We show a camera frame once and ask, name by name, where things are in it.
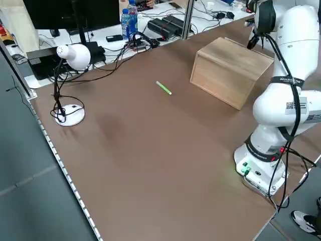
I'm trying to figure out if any green stick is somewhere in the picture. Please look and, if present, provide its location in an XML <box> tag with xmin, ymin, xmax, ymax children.
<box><xmin>155</xmin><ymin>80</ymin><xmax>173</xmax><ymax>95</ymax></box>

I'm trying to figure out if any wooden drawer cabinet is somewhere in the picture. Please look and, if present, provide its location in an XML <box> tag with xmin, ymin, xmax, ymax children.
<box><xmin>190</xmin><ymin>37</ymin><xmax>275</xmax><ymax>111</ymax></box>

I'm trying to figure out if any black box device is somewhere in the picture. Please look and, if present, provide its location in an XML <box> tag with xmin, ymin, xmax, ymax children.
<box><xmin>26</xmin><ymin>47</ymin><xmax>65</xmax><ymax>81</ymax></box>

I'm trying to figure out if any black power brick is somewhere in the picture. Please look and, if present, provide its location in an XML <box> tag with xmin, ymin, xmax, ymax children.
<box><xmin>162</xmin><ymin>15</ymin><xmax>187</xmax><ymax>36</ymax></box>
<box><xmin>147</xmin><ymin>18</ymin><xmax>174</xmax><ymax>41</ymax></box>

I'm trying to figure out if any blue water bottle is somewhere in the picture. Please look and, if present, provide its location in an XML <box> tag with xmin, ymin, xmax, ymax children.
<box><xmin>121</xmin><ymin>9</ymin><xmax>131</xmax><ymax>41</ymax></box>
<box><xmin>127</xmin><ymin>0</ymin><xmax>139</xmax><ymax>36</ymax></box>

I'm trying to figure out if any white desk lamp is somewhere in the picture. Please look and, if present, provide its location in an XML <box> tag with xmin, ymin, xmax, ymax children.
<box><xmin>50</xmin><ymin>44</ymin><xmax>91</xmax><ymax>127</ymax></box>

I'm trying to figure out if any black computer monitor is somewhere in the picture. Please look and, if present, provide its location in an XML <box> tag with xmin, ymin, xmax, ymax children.
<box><xmin>22</xmin><ymin>0</ymin><xmax>121</xmax><ymax>60</ymax></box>

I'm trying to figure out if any person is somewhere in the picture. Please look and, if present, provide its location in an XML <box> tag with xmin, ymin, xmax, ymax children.
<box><xmin>290</xmin><ymin>197</ymin><xmax>321</xmax><ymax>238</ymax></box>

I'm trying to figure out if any black lamp cable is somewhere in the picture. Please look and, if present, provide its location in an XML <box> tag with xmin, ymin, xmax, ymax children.
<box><xmin>50</xmin><ymin>32</ymin><xmax>161</xmax><ymax>124</ymax></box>

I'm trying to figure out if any aluminium frame post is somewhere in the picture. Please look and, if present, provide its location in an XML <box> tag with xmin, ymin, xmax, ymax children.
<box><xmin>182</xmin><ymin>0</ymin><xmax>195</xmax><ymax>41</ymax></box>

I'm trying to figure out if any aluminium frame rail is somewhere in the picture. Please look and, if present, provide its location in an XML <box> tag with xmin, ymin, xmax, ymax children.
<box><xmin>0</xmin><ymin>37</ymin><xmax>38</xmax><ymax>101</ymax></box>

